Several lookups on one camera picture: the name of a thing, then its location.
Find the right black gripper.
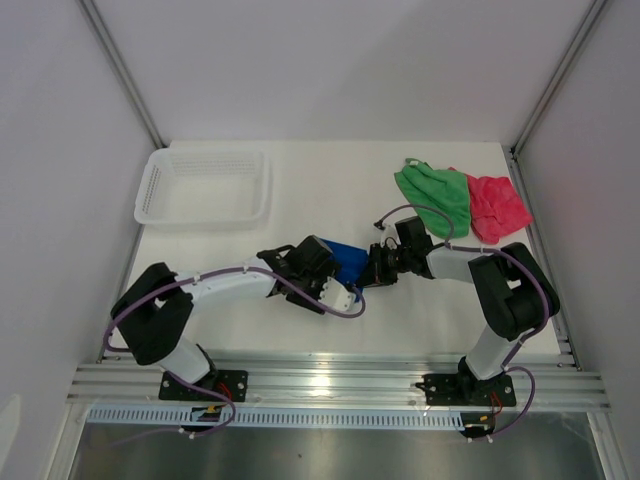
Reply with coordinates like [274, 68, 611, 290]
[356, 242, 412, 289]

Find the blue towel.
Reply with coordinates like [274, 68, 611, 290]
[322, 238, 369, 286]

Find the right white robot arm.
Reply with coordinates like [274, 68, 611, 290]
[356, 216, 560, 404]

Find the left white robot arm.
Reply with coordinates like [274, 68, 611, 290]
[111, 235, 355, 400]

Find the green towel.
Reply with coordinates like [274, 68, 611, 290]
[394, 158, 471, 239]

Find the pink towel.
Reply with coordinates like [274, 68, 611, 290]
[465, 174, 534, 245]

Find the white plastic basket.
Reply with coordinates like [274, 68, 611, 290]
[134, 147, 273, 232]

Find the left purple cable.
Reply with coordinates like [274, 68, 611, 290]
[102, 267, 369, 444]

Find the purple cable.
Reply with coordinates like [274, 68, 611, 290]
[102, 267, 369, 444]
[374, 203, 551, 444]

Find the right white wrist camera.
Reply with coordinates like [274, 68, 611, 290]
[374, 222, 399, 250]

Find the aluminium front rail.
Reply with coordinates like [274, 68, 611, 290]
[66, 351, 611, 412]

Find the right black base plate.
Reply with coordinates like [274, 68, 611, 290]
[415, 373, 516, 407]

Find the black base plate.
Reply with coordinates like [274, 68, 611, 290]
[415, 373, 516, 407]
[158, 369, 249, 403]

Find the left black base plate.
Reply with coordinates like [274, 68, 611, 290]
[158, 369, 249, 403]

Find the white slotted cable duct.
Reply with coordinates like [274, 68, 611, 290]
[86, 404, 472, 431]

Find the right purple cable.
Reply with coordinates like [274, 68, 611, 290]
[374, 203, 551, 444]

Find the right aluminium corner post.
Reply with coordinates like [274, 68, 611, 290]
[509, 0, 613, 161]

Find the aluminium corner post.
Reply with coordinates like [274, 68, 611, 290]
[75, 0, 166, 149]
[509, 0, 613, 161]

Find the left aluminium corner post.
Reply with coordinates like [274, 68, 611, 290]
[75, 0, 166, 149]

